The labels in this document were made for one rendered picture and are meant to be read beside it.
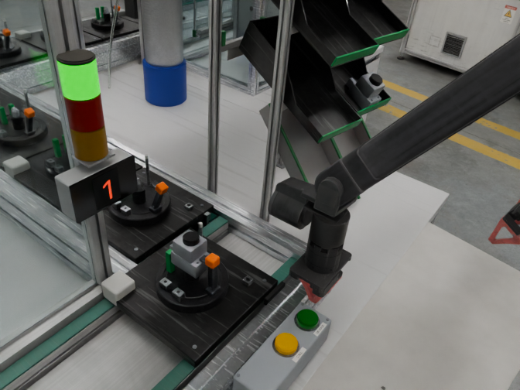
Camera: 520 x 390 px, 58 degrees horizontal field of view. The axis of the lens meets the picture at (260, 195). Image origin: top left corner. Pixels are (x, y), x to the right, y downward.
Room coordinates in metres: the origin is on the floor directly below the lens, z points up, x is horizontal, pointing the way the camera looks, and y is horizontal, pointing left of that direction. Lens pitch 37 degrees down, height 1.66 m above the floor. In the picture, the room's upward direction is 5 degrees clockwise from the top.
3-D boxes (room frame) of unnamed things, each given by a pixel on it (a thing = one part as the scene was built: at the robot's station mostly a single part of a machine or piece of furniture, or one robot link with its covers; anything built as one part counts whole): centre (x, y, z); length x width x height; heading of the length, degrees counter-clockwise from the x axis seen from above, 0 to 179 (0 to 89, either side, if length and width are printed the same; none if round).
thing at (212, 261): (0.60, 0.08, 1.04); 0.04 x 0.02 x 0.08; 56
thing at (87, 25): (2.08, 0.74, 1.01); 0.24 x 0.24 x 0.13; 56
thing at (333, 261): (0.57, -0.11, 1.13); 0.10 x 0.07 x 0.07; 147
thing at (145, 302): (0.62, 0.11, 0.96); 0.24 x 0.24 x 0.02; 56
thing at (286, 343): (0.51, -0.07, 0.96); 0.04 x 0.04 x 0.02
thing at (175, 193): (0.84, 0.27, 1.01); 0.24 x 0.24 x 0.13; 56
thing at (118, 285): (0.59, 0.25, 0.97); 0.05 x 0.05 x 0.04; 56
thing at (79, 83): (0.61, 0.27, 1.38); 0.05 x 0.05 x 0.05
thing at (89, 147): (0.61, 0.27, 1.28); 0.05 x 0.05 x 0.05
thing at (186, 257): (0.63, 0.12, 1.06); 0.08 x 0.04 x 0.07; 56
